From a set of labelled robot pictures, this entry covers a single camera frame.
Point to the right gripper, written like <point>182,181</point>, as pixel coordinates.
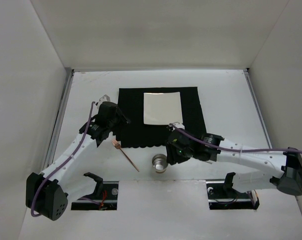
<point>173,155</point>

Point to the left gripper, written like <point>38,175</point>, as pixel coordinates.
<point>118,119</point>

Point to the metal cup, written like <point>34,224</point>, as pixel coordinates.
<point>159,163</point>

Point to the copper fork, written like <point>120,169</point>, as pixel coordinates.
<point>118,146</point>

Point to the square white plate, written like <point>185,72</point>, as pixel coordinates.
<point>161,109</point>

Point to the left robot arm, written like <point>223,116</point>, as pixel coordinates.
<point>49,192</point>

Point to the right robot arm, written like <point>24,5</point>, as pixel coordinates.
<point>279,169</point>

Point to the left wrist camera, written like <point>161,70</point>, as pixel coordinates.
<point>104,98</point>

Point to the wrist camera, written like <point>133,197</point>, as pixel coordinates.
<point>176,125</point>
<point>104,98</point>

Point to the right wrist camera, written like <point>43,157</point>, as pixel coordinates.
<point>176,125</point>

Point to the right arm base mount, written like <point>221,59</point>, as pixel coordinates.
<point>221,196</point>

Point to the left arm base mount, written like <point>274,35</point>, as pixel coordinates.
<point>103,198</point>

